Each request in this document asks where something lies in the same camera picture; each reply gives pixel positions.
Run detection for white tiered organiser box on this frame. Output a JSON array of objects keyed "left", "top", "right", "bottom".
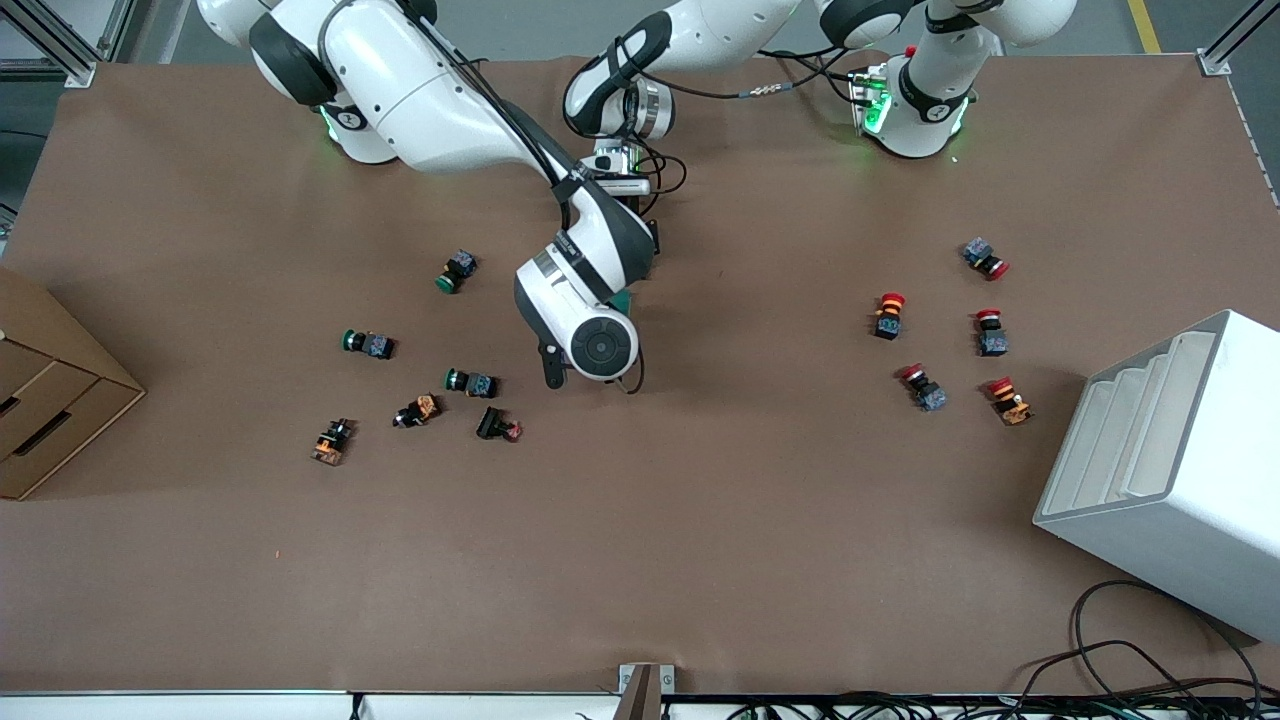
[{"left": 1033, "top": 309, "right": 1280, "bottom": 644}]

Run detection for aluminium frame profile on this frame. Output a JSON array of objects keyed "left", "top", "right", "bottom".
[
  {"left": 0, "top": 0, "right": 136, "bottom": 89},
  {"left": 1198, "top": 0, "right": 1280, "bottom": 77}
]

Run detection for white table edge rail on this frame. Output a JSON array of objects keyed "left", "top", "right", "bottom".
[{"left": 0, "top": 688, "right": 1280, "bottom": 720}]

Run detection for brown paper table cover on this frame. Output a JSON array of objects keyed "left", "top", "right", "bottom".
[{"left": 0, "top": 50, "right": 1280, "bottom": 698}]

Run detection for black looped cable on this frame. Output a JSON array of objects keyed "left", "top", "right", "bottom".
[{"left": 1072, "top": 580, "right": 1263, "bottom": 701}]

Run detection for metal table bracket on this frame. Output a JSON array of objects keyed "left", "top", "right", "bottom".
[{"left": 618, "top": 663, "right": 676, "bottom": 720}]

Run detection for cardboard box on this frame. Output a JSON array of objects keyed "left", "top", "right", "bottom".
[{"left": 0, "top": 268, "right": 147, "bottom": 501}]

